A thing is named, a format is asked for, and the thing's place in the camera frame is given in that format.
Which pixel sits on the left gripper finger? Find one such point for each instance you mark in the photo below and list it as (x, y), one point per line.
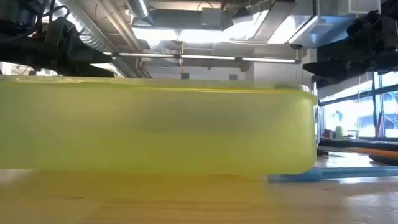
(87, 71)
(91, 56)

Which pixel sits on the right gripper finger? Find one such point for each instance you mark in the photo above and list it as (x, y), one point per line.
(332, 68)
(328, 82)

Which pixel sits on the orange pencil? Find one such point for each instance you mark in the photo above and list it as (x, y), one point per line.
(379, 153)

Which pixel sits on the translucent yellow-green supply box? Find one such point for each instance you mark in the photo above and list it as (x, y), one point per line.
(155, 130)

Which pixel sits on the blue pen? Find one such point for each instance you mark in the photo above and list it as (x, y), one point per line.
(342, 172)

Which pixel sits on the black pen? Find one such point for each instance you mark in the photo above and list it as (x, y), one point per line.
(385, 160)

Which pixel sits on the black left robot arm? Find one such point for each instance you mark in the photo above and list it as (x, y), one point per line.
(12, 46)

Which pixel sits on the green object by window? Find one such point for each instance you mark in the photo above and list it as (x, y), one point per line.
(339, 132)

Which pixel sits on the long ceiling light bar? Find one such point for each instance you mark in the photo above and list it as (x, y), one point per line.
(205, 57)

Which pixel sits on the silver corrugated air duct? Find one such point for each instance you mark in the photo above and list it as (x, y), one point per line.
(93, 37)

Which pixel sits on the silver rectangular air duct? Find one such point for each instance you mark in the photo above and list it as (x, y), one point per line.
(311, 25)

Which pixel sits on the black aluminium table frame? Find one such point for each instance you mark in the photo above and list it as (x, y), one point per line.
(357, 145)

